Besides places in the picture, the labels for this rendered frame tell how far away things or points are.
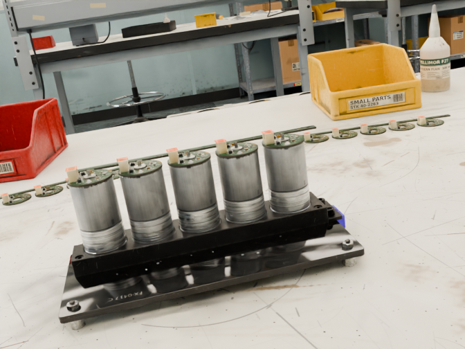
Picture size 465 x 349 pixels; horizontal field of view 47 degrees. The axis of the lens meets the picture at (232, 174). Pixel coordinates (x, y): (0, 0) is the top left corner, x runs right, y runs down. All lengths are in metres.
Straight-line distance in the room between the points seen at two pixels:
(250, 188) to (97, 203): 0.09
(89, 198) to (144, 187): 0.03
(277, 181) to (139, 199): 0.08
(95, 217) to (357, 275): 0.14
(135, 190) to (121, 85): 4.41
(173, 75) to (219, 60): 0.41
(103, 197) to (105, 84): 4.41
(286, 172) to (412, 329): 0.11
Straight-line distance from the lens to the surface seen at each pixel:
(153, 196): 0.30
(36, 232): 0.43
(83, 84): 4.72
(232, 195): 0.31
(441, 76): 0.69
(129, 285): 0.29
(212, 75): 4.72
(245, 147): 0.31
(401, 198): 0.38
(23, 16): 2.58
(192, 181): 0.30
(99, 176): 0.30
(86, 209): 0.30
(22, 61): 2.62
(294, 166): 0.31
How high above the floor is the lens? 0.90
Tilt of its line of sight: 19 degrees down
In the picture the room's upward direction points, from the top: 8 degrees counter-clockwise
